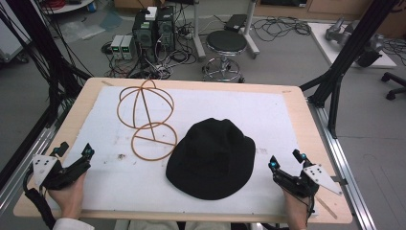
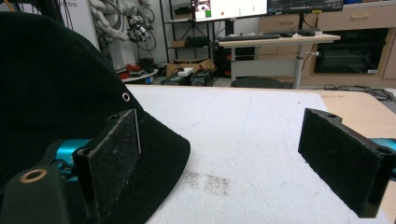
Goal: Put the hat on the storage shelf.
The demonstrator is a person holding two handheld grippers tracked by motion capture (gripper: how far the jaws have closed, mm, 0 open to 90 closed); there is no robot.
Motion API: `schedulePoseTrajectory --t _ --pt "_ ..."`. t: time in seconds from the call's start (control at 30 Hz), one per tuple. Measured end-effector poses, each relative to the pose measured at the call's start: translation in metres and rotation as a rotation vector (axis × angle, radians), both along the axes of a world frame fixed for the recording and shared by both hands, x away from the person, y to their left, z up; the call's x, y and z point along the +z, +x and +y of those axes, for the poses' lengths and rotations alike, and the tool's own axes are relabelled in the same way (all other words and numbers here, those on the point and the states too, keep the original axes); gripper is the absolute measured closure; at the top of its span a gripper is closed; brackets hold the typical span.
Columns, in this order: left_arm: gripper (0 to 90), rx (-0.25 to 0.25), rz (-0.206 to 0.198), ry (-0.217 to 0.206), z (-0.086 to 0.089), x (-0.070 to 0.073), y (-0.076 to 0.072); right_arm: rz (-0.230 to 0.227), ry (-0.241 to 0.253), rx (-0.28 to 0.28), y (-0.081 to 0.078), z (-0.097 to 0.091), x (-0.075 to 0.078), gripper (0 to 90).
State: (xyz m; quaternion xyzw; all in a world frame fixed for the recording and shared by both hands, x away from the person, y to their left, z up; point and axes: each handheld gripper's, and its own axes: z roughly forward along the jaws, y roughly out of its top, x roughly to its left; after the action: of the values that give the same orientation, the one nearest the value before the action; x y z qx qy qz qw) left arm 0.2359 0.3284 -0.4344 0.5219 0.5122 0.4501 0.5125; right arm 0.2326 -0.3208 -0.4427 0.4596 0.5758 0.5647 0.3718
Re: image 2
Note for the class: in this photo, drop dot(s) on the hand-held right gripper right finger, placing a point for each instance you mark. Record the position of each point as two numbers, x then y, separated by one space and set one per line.
339 161

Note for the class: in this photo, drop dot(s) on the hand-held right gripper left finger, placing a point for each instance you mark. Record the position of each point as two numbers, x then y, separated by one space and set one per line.
109 161

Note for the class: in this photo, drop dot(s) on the black bucket hat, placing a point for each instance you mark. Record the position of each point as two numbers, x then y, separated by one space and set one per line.
46 87

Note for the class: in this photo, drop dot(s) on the white round table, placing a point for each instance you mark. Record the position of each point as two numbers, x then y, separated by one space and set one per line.
141 77

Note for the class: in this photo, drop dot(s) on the red tool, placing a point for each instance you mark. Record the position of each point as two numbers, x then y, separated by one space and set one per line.
133 69

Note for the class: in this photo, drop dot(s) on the white table mat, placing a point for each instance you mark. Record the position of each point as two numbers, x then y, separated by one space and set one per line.
236 140

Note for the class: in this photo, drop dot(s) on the black built-in oven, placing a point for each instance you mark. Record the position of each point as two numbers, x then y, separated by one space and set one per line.
351 51

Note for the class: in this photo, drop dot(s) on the dark round stool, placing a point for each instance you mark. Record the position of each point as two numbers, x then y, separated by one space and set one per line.
257 82

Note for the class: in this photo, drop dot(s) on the small white box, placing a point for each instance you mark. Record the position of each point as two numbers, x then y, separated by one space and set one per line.
185 72

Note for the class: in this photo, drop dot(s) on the brown cardboard box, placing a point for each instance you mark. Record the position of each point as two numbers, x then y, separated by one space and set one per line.
186 66

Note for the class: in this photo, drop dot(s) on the light wooden standing desk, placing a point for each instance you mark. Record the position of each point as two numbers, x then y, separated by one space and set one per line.
286 41

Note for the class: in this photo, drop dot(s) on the black computer mouse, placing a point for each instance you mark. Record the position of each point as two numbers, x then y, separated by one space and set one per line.
308 33

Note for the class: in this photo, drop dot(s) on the white robot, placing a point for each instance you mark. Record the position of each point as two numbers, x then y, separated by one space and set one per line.
109 21

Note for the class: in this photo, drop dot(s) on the light wooden cabinet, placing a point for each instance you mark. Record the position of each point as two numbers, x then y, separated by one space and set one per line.
348 19

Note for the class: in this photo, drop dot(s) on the black metal shelf rack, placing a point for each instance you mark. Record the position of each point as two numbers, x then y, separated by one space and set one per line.
190 40

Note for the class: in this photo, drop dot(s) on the black keyboard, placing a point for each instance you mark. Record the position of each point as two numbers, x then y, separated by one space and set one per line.
249 37

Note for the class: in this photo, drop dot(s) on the dark-screen computer monitor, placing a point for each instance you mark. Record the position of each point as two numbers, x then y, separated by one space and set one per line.
305 5

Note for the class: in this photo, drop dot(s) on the white-screen computer monitor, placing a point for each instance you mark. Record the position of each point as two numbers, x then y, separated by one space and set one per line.
236 8

